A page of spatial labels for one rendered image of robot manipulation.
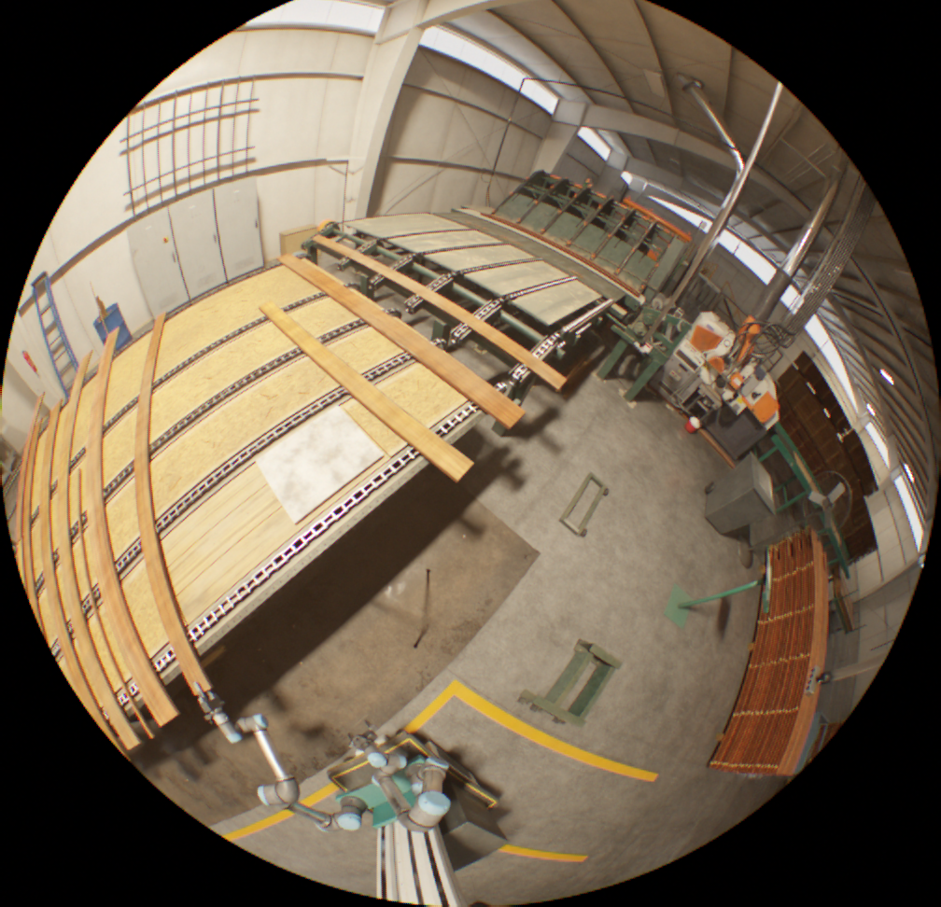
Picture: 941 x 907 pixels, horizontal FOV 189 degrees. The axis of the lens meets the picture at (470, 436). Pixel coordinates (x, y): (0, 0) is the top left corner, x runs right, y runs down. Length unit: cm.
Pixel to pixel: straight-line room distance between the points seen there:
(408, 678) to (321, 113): 836
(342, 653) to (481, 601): 110
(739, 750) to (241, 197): 1043
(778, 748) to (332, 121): 1144
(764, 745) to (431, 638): 411
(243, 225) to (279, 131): 208
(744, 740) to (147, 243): 1045
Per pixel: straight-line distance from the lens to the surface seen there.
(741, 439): 623
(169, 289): 624
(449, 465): 153
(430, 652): 221
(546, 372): 223
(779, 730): 457
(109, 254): 682
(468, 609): 224
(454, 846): 200
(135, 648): 208
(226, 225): 611
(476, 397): 187
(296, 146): 702
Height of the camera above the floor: 219
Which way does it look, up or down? 52 degrees down
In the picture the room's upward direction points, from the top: 22 degrees clockwise
